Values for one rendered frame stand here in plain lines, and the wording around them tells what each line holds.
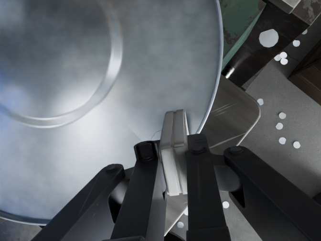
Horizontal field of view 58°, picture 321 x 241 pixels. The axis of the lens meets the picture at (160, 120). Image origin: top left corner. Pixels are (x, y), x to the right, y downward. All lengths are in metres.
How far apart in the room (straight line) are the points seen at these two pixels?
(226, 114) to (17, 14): 0.19
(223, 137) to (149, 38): 0.10
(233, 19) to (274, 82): 0.68
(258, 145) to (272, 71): 0.25
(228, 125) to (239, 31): 0.18
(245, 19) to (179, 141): 0.26
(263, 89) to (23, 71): 0.87
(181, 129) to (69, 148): 0.11
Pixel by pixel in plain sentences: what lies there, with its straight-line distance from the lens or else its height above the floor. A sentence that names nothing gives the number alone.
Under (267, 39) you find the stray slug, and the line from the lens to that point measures 0.39.
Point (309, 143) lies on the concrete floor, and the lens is 1.08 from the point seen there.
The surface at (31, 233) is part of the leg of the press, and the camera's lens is 0.45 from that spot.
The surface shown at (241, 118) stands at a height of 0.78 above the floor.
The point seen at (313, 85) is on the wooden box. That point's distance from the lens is 0.97.
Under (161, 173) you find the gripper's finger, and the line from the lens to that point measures 0.15.
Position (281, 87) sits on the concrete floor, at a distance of 1.05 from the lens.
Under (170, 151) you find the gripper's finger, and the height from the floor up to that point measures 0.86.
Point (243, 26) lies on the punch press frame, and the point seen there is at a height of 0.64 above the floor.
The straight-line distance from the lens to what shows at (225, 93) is 0.23.
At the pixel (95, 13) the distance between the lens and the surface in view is 0.25.
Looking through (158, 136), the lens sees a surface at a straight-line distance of 0.23.
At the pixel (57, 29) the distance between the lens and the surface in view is 0.26.
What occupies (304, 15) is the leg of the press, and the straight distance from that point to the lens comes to 0.44.
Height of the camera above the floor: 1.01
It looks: 83 degrees down
